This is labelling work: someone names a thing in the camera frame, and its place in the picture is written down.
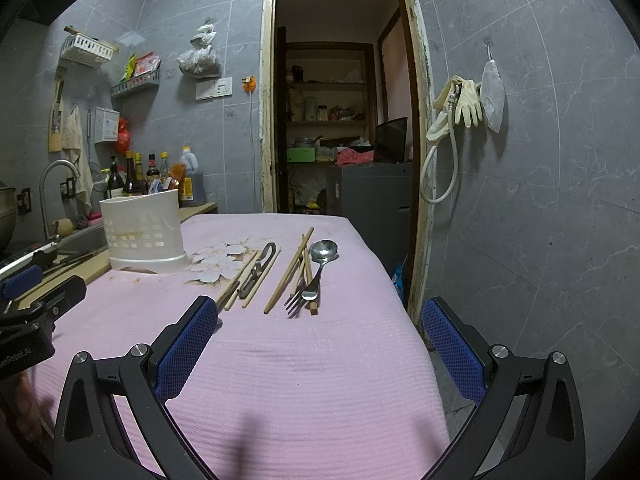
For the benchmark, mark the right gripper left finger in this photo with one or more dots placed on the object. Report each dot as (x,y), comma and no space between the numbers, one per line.
(91,441)

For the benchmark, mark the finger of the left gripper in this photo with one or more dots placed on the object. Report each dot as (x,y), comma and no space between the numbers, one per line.
(22,282)
(42,256)

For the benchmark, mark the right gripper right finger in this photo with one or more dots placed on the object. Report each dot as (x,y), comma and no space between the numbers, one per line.
(548,441)

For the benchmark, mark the steel fork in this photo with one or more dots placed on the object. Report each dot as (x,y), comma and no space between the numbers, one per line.
(305,295)

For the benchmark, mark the bamboo chopstick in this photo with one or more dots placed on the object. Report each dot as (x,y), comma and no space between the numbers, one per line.
(298,274)
(262,278)
(287,275)
(309,279)
(225,296)

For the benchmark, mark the steel spoon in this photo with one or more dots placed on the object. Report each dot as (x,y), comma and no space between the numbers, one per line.
(322,252)

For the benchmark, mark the steel pot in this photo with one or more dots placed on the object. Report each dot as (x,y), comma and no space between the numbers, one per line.
(8,214)

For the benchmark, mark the steel sink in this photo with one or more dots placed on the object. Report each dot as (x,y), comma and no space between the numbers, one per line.
(91,239)

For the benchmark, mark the white plastic utensil holder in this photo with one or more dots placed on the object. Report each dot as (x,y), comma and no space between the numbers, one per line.
(143,233)

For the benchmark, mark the hanging beige towel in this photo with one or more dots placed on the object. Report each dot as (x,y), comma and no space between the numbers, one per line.
(74,146)

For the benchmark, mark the dark sauce bottle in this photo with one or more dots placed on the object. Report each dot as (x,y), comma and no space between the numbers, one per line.
(132,187)

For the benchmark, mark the red plastic bag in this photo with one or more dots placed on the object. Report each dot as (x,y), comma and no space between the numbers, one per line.
(123,136)

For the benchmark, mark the orange snack bag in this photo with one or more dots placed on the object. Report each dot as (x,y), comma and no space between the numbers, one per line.
(175,177)

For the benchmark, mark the oil jug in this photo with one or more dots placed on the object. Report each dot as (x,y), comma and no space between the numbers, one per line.
(193,192)

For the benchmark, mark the pink floral table cloth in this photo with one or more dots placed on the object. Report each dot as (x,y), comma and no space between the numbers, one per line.
(349,393)

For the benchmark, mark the hanging plastic bag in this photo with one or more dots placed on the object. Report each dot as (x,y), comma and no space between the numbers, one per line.
(201,61)

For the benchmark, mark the dark grey cabinet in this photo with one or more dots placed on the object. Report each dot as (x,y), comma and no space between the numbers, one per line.
(376,199)

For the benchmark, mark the black monitor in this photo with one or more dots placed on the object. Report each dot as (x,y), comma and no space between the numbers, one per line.
(390,141)

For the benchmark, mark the red cloth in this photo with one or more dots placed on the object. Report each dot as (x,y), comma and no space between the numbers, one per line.
(351,157)

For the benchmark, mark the hanging clear bag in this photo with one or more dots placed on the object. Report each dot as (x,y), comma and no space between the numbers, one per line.
(492,96)

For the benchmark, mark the cream rubber gloves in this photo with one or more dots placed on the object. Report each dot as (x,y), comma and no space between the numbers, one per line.
(457,102)

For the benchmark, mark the wooden storage shelf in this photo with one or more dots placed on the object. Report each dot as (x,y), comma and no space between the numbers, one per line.
(330,92)

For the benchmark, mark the white wall box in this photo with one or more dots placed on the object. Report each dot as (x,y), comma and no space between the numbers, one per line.
(105,126)

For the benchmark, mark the white wall basket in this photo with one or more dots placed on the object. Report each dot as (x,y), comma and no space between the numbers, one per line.
(86,50)

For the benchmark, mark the grey wall shelf basket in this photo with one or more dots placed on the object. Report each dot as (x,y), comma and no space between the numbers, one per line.
(136,84)

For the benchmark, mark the white wall switch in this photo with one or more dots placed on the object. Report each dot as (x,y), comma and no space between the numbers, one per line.
(214,88)

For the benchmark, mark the orange wall hook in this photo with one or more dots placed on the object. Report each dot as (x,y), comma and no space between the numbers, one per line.
(249,84)

